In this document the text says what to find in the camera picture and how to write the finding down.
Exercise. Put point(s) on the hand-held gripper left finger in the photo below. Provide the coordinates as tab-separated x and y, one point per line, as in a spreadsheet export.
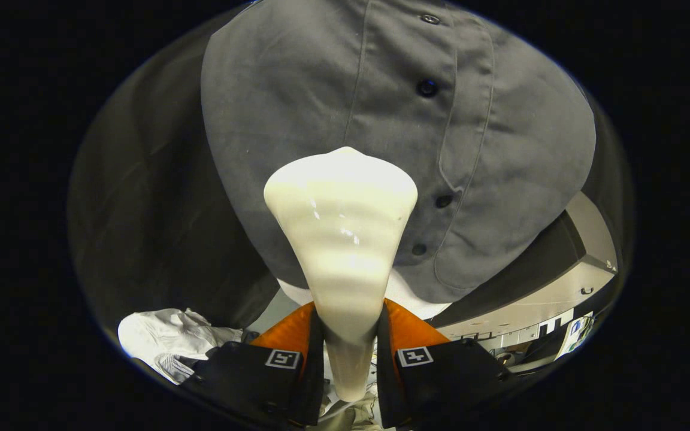
315	371

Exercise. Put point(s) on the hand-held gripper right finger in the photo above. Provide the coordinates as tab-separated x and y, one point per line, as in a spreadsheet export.
386	371

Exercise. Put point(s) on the white garment steamer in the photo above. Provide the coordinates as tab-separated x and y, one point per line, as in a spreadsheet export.
339	239

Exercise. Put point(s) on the grey button shirt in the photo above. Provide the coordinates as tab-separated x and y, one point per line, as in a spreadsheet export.
297	90

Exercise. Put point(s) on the khaki cloth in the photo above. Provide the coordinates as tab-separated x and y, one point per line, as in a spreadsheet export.
360	419

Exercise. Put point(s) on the cream mannequin torso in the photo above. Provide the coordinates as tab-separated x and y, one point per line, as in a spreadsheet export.
408	299

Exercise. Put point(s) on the crumpled white cloth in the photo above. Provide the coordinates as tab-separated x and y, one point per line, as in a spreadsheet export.
165	335

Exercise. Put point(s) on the cluttered white desk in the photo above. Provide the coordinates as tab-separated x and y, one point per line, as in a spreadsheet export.
575	332

